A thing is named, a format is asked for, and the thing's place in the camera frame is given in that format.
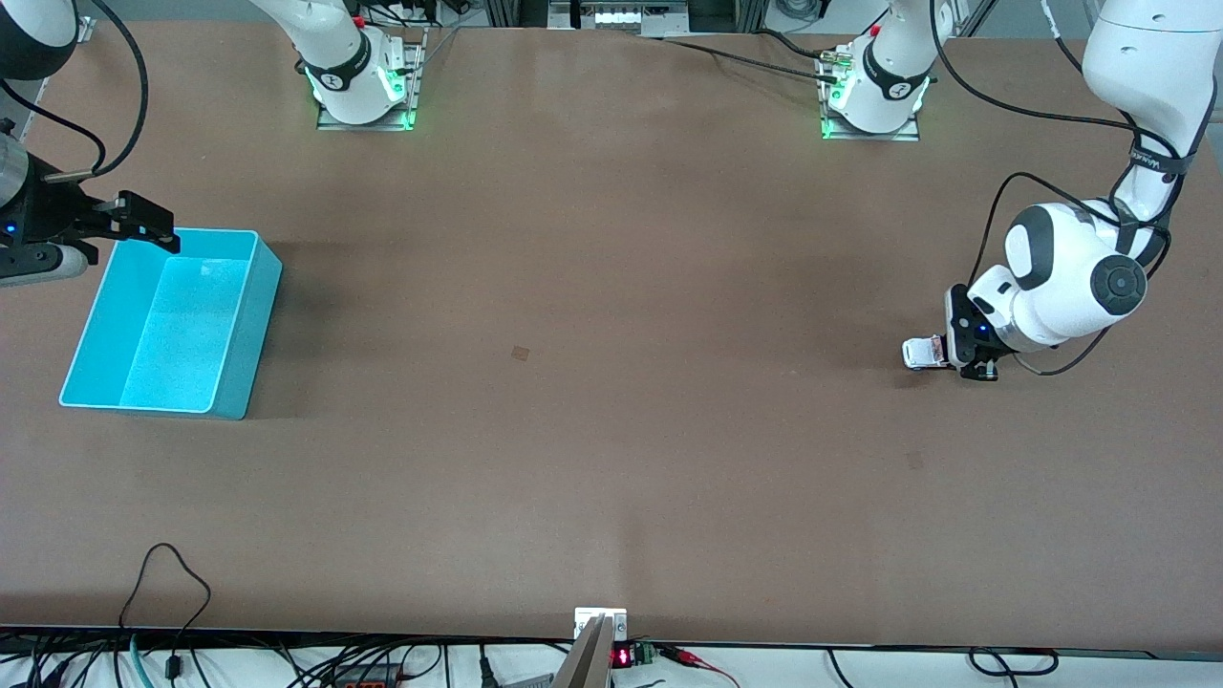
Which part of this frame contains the white jeep toy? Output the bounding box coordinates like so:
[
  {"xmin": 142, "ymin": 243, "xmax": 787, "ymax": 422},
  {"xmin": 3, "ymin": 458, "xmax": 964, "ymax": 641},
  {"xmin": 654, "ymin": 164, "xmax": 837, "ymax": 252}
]
[{"xmin": 902, "ymin": 335, "xmax": 951, "ymax": 372}]

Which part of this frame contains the cyan plastic bin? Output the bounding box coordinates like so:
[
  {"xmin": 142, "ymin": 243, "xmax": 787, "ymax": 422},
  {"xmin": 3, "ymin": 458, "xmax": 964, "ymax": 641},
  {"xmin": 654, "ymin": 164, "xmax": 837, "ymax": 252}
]
[{"xmin": 59, "ymin": 227, "xmax": 284, "ymax": 421}]

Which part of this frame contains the red black clip lead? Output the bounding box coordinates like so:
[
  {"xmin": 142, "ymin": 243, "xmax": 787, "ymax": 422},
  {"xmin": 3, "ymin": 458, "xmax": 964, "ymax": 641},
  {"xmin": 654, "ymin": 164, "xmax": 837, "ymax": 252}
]
[{"xmin": 657, "ymin": 645, "xmax": 741, "ymax": 688}]

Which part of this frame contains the black power strip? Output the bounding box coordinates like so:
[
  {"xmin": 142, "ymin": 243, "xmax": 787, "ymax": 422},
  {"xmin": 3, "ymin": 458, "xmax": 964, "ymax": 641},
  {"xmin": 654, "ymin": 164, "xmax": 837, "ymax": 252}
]
[{"xmin": 333, "ymin": 663, "xmax": 404, "ymax": 688}]

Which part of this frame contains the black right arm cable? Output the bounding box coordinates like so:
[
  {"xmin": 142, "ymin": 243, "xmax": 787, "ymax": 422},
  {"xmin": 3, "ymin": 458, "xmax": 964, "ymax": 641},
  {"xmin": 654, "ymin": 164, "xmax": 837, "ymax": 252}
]
[{"xmin": 0, "ymin": 0, "xmax": 150, "ymax": 183}]

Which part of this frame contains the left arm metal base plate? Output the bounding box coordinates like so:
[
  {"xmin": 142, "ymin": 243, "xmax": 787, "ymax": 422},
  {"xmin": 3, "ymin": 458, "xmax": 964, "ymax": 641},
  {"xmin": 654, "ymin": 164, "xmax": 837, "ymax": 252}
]
[{"xmin": 819, "ymin": 48, "xmax": 922, "ymax": 142}]

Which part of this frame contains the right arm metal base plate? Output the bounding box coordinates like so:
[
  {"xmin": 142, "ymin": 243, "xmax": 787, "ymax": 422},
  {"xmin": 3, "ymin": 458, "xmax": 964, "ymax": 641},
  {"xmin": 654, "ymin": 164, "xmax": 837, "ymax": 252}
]
[{"xmin": 316, "ymin": 27, "xmax": 426, "ymax": 132}]

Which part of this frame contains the black coiled cable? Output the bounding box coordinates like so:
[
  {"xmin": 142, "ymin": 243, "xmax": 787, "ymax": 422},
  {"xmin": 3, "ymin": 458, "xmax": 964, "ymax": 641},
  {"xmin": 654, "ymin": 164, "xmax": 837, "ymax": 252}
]
[{"xmin": 967, "ymin": 647, "xmax": 1060, "ymax": 678}]

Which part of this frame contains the black cable on table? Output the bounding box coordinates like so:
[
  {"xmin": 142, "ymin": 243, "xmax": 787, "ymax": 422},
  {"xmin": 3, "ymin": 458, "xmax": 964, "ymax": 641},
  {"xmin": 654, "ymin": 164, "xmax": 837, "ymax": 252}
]
[{"xmin": 659, "ymin": 29, "xmax": 847, "ymax": 87}]

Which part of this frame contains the thin black looped cable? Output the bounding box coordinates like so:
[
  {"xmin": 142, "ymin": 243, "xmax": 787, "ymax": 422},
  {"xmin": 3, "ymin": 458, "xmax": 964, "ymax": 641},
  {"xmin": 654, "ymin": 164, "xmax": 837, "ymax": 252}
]
[{"xmin": 118, "ymin": 543, "xmax": 212, "ymax": 681}]

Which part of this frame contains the aluminium frame with light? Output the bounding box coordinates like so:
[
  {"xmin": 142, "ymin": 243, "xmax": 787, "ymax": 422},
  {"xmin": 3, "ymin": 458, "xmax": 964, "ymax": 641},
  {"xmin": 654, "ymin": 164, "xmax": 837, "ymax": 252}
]
[{"xmin": 547, "ymin": 0, "xmax": 691, "ymax": 37}]

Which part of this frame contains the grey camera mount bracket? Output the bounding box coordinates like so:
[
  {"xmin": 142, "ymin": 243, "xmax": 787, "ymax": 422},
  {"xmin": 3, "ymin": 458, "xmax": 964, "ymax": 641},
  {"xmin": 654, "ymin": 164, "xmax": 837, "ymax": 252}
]
[{"xmin": 552, "ymin": 607, "xmax": 629, "ymax": 688}]

